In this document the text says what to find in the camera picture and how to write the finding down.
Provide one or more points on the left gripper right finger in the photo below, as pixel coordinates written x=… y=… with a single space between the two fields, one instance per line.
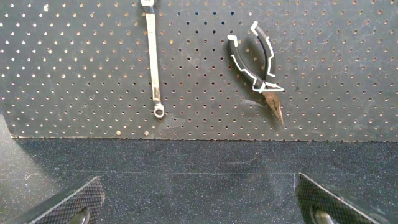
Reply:
x=323 y=202

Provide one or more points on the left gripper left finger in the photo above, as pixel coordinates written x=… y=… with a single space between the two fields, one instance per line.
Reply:
x=74 y=202

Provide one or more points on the black pegboard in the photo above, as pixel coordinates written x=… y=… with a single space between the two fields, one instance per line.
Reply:
x=77 y=77

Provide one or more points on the black and white pliers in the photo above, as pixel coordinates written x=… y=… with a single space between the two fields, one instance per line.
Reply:
x=264 y=84

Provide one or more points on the silver wrench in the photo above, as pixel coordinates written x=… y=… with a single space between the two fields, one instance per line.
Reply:
x=153 y=62

